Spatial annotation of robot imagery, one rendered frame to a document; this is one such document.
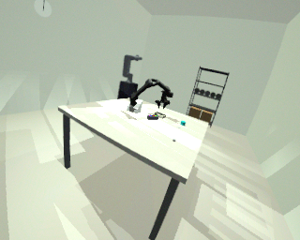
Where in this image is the beige open tray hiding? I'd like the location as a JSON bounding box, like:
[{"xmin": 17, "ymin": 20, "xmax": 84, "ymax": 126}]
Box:
[{"xmin": 153, "ymin": 112, "xmax": 166, "ymax": 119}]

